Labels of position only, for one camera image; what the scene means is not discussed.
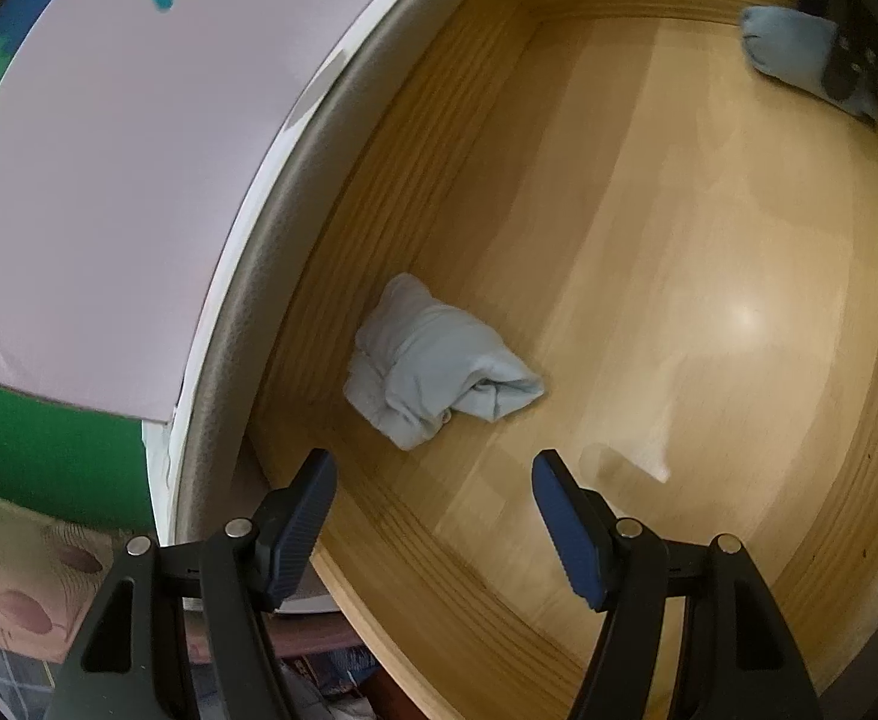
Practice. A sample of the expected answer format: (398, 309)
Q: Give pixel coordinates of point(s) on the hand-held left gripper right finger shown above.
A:
(570, 532)

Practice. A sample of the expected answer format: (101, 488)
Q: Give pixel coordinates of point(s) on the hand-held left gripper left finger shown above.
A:
(307, 510)

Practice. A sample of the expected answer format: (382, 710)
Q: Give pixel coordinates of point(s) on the light blue sock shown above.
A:
(780, 45)

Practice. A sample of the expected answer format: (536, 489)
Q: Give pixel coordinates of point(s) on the small light blue underwear bundle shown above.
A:
(439, 367)

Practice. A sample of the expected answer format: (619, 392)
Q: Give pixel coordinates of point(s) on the white cardboard box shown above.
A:
(146, 165)

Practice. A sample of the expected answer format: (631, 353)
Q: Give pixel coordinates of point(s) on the grey nightstand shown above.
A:
(221, 405)

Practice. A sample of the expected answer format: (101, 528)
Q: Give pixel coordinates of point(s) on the blue plastic packet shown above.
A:
(326, 671)

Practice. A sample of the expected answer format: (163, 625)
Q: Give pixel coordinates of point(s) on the pink floral curtain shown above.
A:
(18, 577)

